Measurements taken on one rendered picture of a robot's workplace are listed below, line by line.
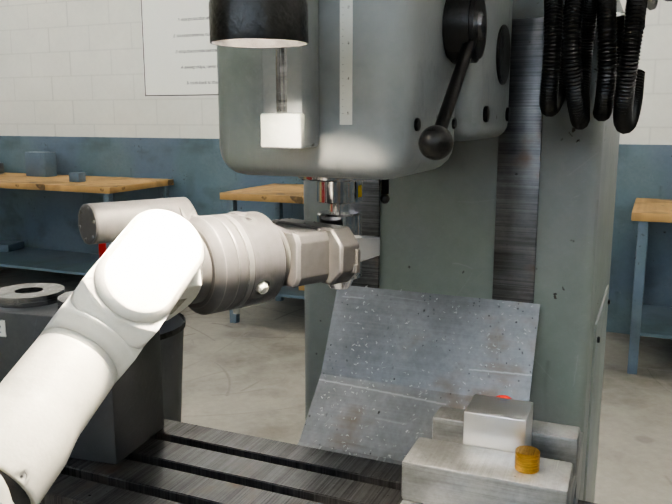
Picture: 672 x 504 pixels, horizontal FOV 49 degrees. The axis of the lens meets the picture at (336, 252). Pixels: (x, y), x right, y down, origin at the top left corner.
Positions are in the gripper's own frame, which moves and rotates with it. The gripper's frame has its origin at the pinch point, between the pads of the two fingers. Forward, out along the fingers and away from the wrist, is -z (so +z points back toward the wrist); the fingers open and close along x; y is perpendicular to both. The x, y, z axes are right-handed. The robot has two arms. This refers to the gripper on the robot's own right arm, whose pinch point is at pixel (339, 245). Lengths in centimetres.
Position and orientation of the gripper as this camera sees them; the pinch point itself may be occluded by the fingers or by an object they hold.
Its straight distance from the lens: 77.3
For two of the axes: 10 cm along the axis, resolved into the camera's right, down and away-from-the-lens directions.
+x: -6.9, -1.3, 7.1
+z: -7.2, 1.1, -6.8
